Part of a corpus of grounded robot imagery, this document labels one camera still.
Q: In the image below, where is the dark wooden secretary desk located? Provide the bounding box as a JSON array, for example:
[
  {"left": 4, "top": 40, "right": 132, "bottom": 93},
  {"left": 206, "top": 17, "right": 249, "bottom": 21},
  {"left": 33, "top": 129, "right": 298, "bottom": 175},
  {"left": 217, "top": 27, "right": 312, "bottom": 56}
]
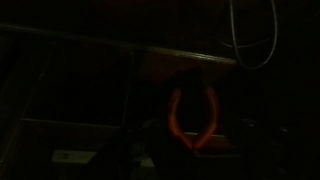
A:
[{"left": 1, "top": 0, "right": 320, "bottom": 180}]

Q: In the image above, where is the black cable with plug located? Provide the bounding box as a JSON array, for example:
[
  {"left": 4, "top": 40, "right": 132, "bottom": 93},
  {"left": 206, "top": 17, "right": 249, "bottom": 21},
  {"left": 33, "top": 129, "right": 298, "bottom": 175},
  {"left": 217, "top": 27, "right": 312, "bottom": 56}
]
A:
[{"left": 216, "top": 0, "right": 279, "bottom": 71}]

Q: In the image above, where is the white label in compartment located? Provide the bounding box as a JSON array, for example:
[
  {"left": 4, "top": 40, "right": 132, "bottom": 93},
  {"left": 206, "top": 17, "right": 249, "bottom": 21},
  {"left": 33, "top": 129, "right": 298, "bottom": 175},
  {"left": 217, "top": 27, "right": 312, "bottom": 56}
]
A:
[{"left": 52, "top": 150, "right": 96, "bottom": 164}]

